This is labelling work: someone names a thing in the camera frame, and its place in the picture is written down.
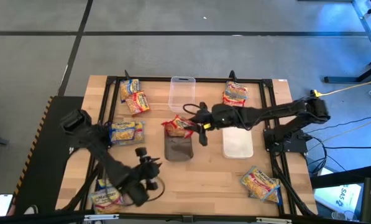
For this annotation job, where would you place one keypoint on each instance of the black hazard-striped floor mat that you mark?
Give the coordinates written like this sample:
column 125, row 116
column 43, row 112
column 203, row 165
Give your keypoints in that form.
column 42, row 171

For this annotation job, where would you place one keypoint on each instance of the black furniture bar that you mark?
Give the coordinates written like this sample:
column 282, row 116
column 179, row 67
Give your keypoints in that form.
column 343, row 179

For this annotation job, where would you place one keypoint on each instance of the white plastic bin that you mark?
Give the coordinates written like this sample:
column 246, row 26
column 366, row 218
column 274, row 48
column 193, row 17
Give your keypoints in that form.
column 238, row 143

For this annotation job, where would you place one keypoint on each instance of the smoky dark plastic bin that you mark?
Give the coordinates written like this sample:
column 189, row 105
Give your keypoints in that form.
column 179, row 149

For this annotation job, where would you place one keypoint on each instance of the grey desk frame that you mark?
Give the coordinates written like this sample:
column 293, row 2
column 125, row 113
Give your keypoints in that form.
column 363, row 25

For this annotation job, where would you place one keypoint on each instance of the blue-edged red ramen pack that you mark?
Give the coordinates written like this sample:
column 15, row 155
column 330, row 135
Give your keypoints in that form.
column 236, row 90
column 259, row 183
column 140, row 133
column 106, row 202

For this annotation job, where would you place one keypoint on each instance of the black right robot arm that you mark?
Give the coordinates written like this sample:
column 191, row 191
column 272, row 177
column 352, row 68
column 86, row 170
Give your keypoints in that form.
column 266, row 112

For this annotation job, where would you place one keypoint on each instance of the white printed box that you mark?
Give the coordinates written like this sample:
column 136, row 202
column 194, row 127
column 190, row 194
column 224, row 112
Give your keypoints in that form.
column 340, row 196

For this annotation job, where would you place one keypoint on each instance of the smartphone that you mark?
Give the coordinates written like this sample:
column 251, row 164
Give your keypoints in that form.
column 2, row 204

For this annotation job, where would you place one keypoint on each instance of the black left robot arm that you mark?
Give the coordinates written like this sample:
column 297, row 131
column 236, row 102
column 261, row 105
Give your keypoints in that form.
column 104, row 155

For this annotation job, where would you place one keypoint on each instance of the silver aluminium bracket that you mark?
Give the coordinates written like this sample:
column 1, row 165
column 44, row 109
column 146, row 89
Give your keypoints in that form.
column 273, row 220
column 101, row 217

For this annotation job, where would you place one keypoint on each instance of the person's hand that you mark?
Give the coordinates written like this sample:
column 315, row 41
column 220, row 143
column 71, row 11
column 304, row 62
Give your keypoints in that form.
column 11, row 210

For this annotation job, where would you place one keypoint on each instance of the clear plastic bin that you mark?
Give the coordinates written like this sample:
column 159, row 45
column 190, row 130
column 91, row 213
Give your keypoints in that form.
column 182, row 93

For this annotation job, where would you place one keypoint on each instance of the black desk leg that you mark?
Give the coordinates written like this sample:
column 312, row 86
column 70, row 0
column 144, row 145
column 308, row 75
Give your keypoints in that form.
column 343, row 80

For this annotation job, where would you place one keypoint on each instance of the person's foot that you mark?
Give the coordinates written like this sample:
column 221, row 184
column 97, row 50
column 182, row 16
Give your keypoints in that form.
column 32, row 210

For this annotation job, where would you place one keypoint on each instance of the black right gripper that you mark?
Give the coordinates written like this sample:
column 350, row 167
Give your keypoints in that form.
column 214, row 116

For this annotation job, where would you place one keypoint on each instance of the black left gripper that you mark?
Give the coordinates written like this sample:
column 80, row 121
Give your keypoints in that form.
column 148, row 169

